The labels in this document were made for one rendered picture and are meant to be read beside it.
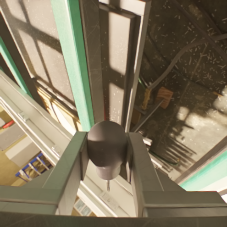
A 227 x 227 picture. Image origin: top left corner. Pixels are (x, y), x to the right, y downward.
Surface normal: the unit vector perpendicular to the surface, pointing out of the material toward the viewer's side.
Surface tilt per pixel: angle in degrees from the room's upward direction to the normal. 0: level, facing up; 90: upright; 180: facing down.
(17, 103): 90
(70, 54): 0
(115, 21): 0
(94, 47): 90
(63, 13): 0
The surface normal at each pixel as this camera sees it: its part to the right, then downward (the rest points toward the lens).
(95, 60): 0.76, 0.52
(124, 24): -0.65, 0.59
